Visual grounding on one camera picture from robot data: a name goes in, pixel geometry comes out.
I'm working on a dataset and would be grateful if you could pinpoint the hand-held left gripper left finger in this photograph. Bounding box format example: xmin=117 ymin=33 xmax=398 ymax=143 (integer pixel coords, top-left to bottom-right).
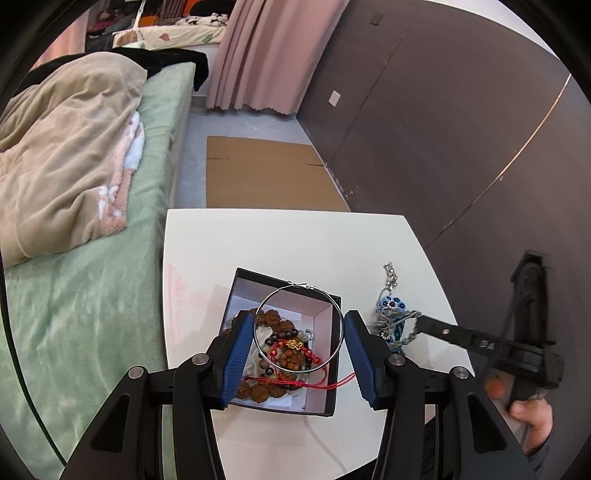
xmin=60 ymin=314 xmax=256 ymax=480

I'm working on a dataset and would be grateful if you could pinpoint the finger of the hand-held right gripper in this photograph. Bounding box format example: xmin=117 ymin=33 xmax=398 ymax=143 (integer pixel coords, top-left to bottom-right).
xmin=413 ymin=313 xmax=522 ymax=358

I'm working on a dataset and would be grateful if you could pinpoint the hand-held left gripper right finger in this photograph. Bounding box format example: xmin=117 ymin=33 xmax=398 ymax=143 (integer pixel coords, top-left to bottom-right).
xmin=344 ymin=310 xmax=539 ymax=480

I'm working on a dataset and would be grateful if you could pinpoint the black jewelry box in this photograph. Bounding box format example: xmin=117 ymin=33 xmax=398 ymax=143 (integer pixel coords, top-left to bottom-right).
xmin=221 ymin=268 xmax=342 ymax=416

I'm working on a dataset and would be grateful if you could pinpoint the black bead bracelet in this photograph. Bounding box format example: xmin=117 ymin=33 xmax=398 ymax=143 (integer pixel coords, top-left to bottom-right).
xmin=259 ymin=325 xmax=301 ymax=374

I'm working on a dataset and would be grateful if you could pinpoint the brown bead bracelet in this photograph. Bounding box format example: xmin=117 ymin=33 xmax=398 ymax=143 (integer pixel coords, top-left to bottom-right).
xmin=226 ymin=308 xmax=315 ymax=403

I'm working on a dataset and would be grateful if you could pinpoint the blue flower braided bracelet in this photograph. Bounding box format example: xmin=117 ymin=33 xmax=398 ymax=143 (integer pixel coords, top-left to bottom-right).
xmin=372 ymin=295 xmax=422 ymax=356

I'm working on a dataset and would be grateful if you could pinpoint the red string bracelet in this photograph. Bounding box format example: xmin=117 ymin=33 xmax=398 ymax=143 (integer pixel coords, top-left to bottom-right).
xmin=245 ymin=338 xmax=356 ymax=391

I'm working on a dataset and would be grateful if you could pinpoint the silver hoop bangle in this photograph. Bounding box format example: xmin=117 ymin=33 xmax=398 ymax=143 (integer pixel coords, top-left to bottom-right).
xmin=253 ymin=283 xmax=346 ymax=373

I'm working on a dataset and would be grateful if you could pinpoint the person's right forearm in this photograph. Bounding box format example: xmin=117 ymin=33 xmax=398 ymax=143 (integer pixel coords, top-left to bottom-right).
xmin=522 ymin=438 xmax=557 ymax=469

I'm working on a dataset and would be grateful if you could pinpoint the person's right hand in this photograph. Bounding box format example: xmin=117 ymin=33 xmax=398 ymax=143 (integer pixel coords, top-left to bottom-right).
xmin=510 ymin=396 xmax=555 ymax=455

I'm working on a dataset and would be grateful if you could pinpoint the white low table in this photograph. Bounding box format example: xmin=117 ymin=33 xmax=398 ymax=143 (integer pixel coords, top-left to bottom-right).
xmin=164 ymin=209 xmax=476 ymax=480

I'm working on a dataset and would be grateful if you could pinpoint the bed with green sheet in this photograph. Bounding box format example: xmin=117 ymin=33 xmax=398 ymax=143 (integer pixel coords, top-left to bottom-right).
xmin=0 ymin=60 xmax=197 ymax=480

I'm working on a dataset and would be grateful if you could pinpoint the flattened cardboard sheet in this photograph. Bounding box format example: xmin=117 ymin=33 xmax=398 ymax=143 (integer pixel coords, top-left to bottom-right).
xmin=205 ymin=135 xmax=352 ymax=213

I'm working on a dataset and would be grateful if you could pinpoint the beige blanket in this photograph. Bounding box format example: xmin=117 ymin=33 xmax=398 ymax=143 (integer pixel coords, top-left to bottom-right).
xmin=0 ymin=52 xmax=148 ymax=267

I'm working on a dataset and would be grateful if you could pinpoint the black cloth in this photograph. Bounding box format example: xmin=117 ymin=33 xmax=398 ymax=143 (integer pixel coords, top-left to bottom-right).
xmin=23 ymin=46 xmax=209 ymax=93

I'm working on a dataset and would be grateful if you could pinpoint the pink curtain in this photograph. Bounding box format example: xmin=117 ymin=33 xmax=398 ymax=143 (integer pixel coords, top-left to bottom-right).
xmin=30 ymin=21 xmax=88 ymax=70
xmin=205 ymin=0 xmax=352 ymax=116

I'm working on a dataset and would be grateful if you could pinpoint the bed with printed duvet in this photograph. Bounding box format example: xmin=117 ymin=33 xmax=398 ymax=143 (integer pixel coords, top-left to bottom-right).
xmin=113 ymin=11 xmax=232 ymax=49

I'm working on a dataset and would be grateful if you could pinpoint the silver chain bracelet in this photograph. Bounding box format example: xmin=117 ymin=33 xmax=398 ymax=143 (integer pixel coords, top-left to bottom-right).
xmin=382 ymin=262 xmax=400 ymax=296

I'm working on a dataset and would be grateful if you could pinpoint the black cable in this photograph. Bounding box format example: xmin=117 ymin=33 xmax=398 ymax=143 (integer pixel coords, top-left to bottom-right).
xmin=0 ymin=265 xmax=69 ymax=464

